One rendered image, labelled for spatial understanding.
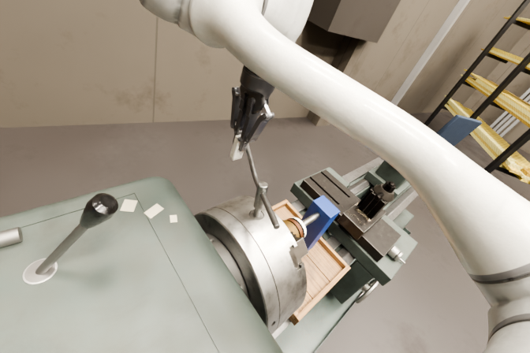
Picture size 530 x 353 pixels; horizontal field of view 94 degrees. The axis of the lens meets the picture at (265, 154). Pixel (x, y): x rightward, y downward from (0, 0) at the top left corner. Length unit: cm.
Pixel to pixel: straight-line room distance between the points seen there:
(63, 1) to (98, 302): 221
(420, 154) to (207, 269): 36
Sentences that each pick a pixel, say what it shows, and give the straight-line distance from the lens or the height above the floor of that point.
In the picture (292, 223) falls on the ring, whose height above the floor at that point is 112.
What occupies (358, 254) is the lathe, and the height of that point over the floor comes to 89.
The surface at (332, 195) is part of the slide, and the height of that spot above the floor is 97.
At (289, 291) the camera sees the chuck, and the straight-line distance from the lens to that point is 58.
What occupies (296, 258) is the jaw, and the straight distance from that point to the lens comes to 59.
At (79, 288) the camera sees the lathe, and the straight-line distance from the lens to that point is 46.
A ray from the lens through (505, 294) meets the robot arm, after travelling 36.
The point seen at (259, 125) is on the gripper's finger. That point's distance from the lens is 54.
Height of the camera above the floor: 167
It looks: 36 degrees down
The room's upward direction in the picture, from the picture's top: 21 degrees clockwise
